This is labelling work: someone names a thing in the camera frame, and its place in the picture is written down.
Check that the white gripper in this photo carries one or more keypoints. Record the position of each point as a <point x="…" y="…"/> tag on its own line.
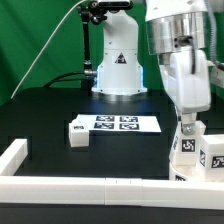
<point x="189" y="92"/>

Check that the white round stool seat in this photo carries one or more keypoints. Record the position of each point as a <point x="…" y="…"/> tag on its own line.
<point x="195" y="173"/>

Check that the white marker sheet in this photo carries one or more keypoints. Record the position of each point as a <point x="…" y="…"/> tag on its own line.
<point x="119" y="123"/>

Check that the black camera on mount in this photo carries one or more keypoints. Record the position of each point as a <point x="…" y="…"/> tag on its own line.
<point x="113" y="4"/>

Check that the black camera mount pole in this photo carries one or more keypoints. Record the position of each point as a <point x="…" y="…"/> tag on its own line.
<point x="90" y="13"/>

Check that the white front fence wall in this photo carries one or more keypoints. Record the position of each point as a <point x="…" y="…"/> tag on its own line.
<point x="109" y="191"/>

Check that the white fence wall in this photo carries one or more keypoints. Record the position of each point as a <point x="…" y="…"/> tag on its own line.
<point x="13" y="157"/>
<point x="109" y="191"/>

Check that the white left fence wall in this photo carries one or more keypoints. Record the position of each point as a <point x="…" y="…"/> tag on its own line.
<point x="13" y="157"/>

